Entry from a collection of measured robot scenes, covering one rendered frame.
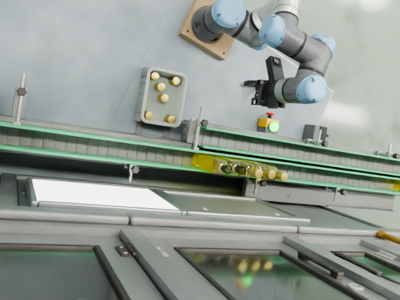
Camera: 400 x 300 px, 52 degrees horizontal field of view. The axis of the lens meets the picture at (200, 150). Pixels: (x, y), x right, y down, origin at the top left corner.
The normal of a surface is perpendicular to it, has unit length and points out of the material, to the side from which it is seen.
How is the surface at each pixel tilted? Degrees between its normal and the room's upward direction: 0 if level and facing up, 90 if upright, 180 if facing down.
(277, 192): 0
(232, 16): 11
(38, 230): 0
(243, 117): 0
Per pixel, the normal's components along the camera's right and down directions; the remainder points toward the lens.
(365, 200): 0.42, 0.11
